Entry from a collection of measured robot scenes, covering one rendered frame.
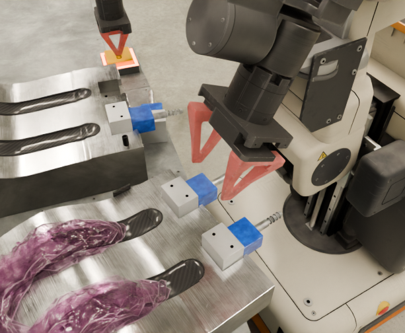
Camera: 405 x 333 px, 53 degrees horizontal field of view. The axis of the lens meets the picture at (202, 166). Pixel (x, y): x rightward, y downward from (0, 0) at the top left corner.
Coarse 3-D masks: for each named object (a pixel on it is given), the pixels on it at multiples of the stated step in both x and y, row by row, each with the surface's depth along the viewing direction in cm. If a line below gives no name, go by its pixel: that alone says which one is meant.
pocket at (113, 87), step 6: (102, 84) 80; (108, 84) 81; (114, 84) 81; (120, 84) 81; (102, 90) 81; (108, 90) 82; (114, 90) 82; (120, 90) 80; (102, 96) 81; (108, 96) 81
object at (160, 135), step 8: (152, 96) 86; (144, 104) 83; (152, 104) 83; (160, 104) 83; (152, 112) 79; (160, 120) 77; (160, 128) 78; (144, 136) 79; (152, 136) 80; (160, 136) 80
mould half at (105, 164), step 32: (0, 96) 76; (32, 96) 78; (96, 96) 77; (0, 128) 70; (32, 128) 71; (64, 128) 71; (0, 160) 65; (32, 160) 66; (64, 160) 66; (96, 160) 66; (128, 160) 69; (0, 192) 65; (32, 192) 67; (64, 192) 69; (96, 192) 72
